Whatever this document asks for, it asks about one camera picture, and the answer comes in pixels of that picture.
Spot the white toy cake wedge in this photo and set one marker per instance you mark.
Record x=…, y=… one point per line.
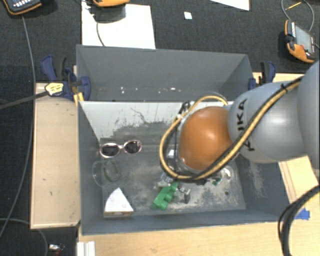
x=117, y=203

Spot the pink sunglasses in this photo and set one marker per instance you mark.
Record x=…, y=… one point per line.
x=112, y=150

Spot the pale wood board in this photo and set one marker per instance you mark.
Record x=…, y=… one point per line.
x=55, y=162

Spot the green toy building block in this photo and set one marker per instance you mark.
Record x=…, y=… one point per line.
x=163, y=198

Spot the grey metal bin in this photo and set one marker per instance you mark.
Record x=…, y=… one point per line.
x=155, y=75

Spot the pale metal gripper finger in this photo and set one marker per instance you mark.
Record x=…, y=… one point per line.
x=160, y=185
x=187, y=196

